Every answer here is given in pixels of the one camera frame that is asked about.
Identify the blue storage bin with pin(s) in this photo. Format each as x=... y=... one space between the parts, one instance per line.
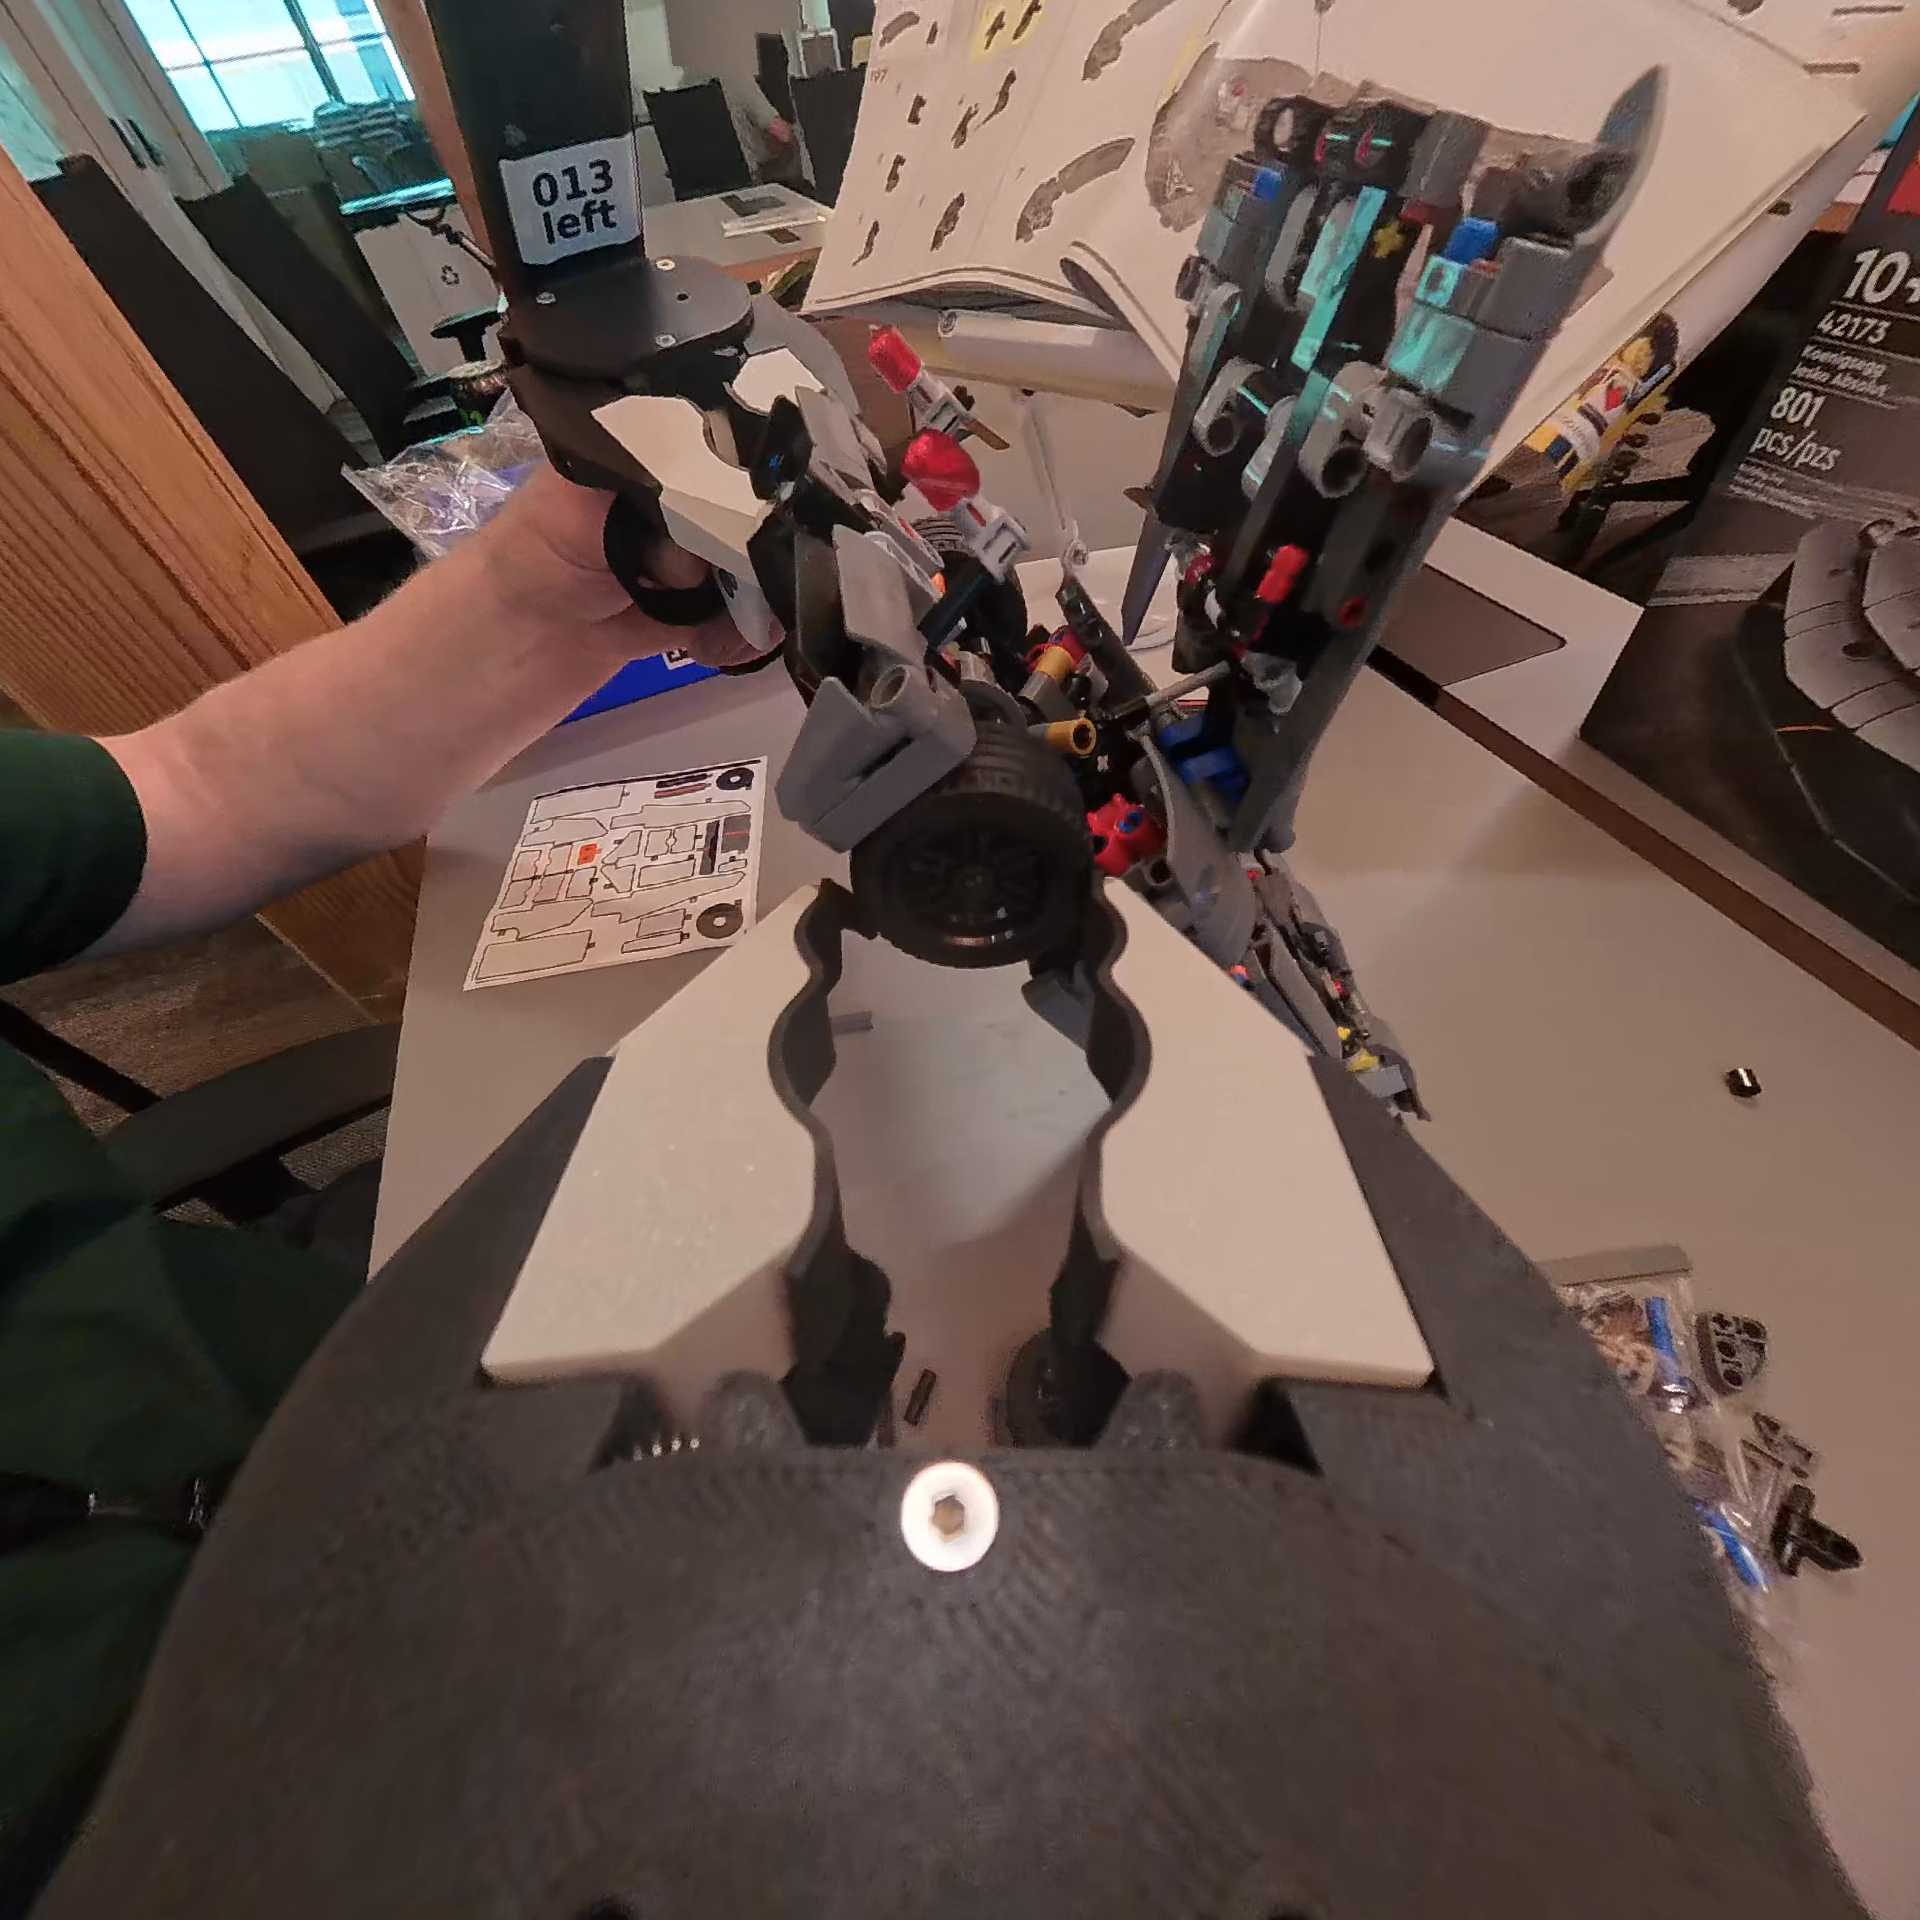
x=630 y=694

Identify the person's left forearm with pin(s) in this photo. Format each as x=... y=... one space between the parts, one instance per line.
x=329 y=750

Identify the open instruction booklet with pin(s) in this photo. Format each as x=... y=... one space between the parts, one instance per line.
x=1050 y=119

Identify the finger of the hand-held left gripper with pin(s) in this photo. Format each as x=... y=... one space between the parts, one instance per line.
x=781 y=374
x=674 y=458

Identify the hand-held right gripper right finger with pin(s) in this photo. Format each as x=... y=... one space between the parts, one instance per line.
x=1261 y=1200

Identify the clear plastic bags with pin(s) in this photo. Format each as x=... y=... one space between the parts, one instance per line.
x=450 y=481

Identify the long grey lego plate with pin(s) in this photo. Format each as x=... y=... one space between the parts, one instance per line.
x=1629 y=1263

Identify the dark lego set box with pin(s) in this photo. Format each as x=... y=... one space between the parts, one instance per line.
x=1800 y=599

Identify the wooden partition panel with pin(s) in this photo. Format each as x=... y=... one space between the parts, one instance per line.
x=119 y=599

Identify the black office chair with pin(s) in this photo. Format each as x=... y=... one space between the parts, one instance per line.
x=255 y=1109

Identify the background desk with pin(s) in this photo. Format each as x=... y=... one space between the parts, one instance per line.
x=735 y=224

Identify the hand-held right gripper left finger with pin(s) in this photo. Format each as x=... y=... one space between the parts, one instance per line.
x=662 y=1200

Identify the colourful lego leaflet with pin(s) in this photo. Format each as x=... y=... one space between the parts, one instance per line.
x=1606 y=452

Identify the grey lego car chassis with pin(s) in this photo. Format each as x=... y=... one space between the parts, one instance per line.
x=974 y=855

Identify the loose black lego wheel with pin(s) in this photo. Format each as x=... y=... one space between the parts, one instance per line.
x=1050 y=1388

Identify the person's left hand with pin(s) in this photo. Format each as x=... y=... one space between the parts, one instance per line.
x=569 y=599

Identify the person's green sweater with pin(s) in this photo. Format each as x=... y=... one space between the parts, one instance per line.
x=77 y=1200

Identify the lego sticker sheet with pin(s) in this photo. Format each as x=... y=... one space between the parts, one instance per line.
x=600 y=901

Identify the scattered loose lego pieces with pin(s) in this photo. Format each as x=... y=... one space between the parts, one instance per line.
x=1734 y=1349

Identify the small bag of lego pieces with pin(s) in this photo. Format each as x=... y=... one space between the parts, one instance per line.
x=1634 y=1349

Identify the white recycling bin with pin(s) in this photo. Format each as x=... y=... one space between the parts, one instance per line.
x=436 y=284

